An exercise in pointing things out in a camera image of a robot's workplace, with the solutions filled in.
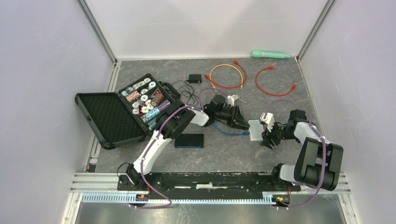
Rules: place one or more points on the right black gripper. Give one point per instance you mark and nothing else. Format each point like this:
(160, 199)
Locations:
(266, 136)

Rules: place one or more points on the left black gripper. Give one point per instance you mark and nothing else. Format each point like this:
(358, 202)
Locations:
(236, 119)

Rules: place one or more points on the white plastic box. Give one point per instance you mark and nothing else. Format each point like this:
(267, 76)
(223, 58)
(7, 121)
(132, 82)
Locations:
(255, 130)

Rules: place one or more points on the black power adapter with cord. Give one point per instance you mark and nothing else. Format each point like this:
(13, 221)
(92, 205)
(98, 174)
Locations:
(186, 90)

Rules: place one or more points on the black network switch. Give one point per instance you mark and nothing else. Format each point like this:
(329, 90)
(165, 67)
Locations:
(189, 140)

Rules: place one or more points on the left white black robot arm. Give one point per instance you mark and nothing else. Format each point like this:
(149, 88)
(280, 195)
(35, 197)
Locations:
(170, 124)

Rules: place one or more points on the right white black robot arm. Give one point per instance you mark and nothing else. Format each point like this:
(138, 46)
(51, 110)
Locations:
(319, 161)

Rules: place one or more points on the black poker chip case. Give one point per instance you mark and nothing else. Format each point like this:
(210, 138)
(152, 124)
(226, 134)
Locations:
(126, 116)

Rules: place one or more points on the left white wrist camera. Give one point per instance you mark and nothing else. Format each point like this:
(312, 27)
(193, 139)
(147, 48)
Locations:
(231, 99)

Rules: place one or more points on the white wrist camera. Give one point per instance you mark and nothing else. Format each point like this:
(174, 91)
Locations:
(267, 119)
(231, 99)

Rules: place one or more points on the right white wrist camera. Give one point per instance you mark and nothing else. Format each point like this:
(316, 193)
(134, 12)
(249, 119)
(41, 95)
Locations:
(267, 119)

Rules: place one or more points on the white slotted cable duct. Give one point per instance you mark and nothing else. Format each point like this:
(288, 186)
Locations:
(131, 198)

